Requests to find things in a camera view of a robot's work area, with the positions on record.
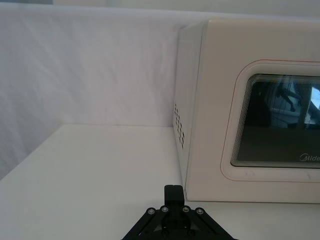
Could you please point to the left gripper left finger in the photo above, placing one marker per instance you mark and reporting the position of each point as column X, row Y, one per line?
column 160, row 215

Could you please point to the white curtain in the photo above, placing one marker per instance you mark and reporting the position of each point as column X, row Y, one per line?
column 87, row 70

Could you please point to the cream microwave oven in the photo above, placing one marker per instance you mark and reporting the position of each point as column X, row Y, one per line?
column 225, row 125

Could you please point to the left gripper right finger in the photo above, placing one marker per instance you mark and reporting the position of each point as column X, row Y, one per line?
column 192, row 217

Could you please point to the white table cloth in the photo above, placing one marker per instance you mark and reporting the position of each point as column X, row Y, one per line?
column 87, row 187

